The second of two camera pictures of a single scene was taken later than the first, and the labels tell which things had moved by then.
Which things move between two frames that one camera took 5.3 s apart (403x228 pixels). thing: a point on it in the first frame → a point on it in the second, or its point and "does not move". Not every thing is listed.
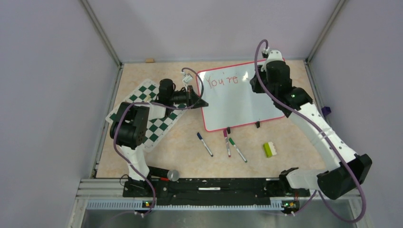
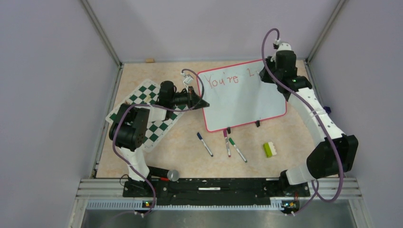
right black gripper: x=254 y=82 → x=265 y=78
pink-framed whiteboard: x=232 y=103 does not move
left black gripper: x=193 y=100 does not move
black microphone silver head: x=173 y=175 does not move
